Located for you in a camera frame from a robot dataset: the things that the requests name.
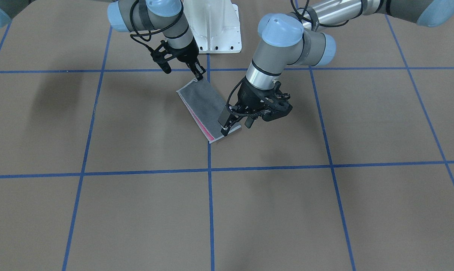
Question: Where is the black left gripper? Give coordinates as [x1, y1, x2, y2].
[219, 78, 278, 137]

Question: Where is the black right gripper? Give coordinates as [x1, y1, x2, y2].
[168, 40, 206, 81]

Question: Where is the pink grey towel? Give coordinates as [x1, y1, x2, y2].
[176, 78, 226, 143]

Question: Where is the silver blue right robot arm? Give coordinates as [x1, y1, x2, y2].
[107, 0, 206, 81]

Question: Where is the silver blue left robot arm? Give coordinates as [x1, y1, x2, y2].
[218, 0, 454, 136]

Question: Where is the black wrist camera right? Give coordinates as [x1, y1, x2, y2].
[150, 41, 172, 74]

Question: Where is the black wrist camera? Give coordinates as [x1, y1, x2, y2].
[150, 41, 172, 74]
[243, 89, 293, 128]

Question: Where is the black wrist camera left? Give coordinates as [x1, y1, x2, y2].
[243, 89, 293, 128]

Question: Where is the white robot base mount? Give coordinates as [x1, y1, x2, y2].
[183, 0, 242, 54]

